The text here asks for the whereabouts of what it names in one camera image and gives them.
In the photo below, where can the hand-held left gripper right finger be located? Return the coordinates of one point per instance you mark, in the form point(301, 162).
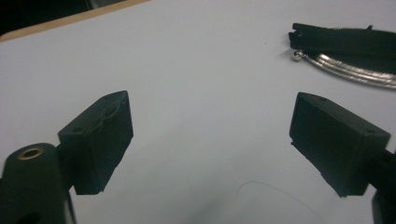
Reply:
point(336, 143)

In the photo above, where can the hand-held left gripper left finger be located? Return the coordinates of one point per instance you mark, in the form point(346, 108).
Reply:
point(96, 143)

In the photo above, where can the oval silver pearl photo frame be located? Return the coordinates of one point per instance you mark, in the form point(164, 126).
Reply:
point(342, 40)

